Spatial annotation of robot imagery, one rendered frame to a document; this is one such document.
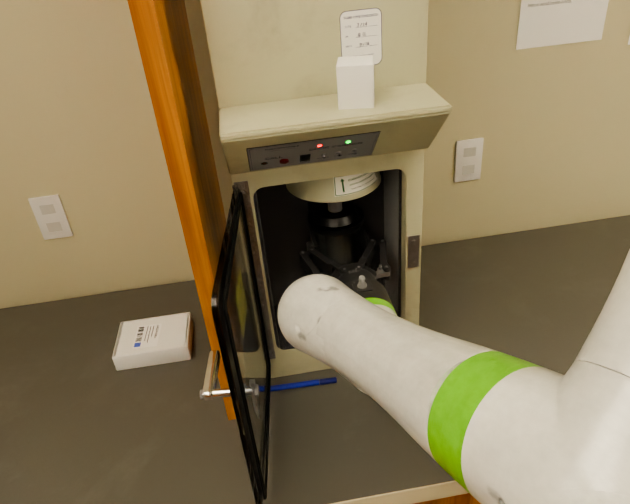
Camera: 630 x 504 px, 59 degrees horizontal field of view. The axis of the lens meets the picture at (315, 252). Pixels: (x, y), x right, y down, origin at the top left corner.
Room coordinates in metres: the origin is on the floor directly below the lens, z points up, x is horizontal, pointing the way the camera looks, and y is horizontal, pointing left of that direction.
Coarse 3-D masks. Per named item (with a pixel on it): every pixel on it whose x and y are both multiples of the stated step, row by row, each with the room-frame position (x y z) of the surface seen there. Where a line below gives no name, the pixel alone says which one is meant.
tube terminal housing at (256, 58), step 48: (240, 0) 0.83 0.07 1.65; (288, 0) 0.84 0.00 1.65; (336, 0) 0.84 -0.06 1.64; (384, 0) 0.85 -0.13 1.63; (240, 48) 0.83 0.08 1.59; (288, 48) 0.84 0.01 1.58; (336, 48) 0.84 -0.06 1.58; (384, 48) 0.85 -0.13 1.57; (240, 96) 0.83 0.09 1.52; (288, 96) 0.84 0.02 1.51
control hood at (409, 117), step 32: (320, 96) 0.83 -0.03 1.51; (384, 96) 0.81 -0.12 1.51; (416, 96) 0.79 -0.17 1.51; (224, 128) 0.74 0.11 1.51; (256, 128) 0.72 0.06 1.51; (288, 128) 0.72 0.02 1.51; (320, 128) 0.73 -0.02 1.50; (352, 128) 0.74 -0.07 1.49; (384, 128) 0.75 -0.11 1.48; (416, 128) 0.77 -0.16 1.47
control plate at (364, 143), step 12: (372, 132) 0.76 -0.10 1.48; (288, 144) 0.74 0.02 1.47; (300, 144) 0.75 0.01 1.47; (312, 144) 0.76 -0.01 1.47; (324, 144) 0.76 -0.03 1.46; (336, 144) 0.77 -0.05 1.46; (348, 144) 0.77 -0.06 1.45; (360, 144) 0.78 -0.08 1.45; (372, 144) 0.79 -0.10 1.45; (252, 156) 0.76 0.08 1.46; (264, 156) 0.76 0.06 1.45; (276, 156) 0.77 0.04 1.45; (288, 156) 0.78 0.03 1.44; (312, 156) 0.79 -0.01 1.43; (336, 156) 0.80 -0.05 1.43; (348, 156) 0.81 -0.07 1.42; (252, 168) 0.79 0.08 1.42; (264, 168) 0.80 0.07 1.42
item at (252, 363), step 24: (240, 216) 0.77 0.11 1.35; (240, 240) 0.73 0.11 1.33; (240, 264) 0.70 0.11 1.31; (216, 288) 0.53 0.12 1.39; (240, 288) 0.66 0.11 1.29; (216, 312) 0.51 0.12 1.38; (240, 312) 0.63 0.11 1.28; (240, 336) 0.60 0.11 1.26; (240, 360) 0.57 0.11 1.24; (264, 360) 0.76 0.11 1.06; (264, 384) 0.72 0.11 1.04; (264, 408) 0.67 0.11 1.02; (240, 432) 0.51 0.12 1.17
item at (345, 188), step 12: (312, 180) 0.88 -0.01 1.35; (324, 180) 0.87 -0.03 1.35; (336, 180) 0.87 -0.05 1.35; (348, 180) 0.87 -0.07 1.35; (360, 180) 0.88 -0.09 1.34; (372, 180) 0.90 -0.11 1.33; (300, 192) 0.89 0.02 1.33; (312, 192) 0.87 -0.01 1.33; (324, 192) 0.86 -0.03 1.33; (336, 192) 0.86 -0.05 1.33; (348, 192) 0.86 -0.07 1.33; (360, 192) 0.87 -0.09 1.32
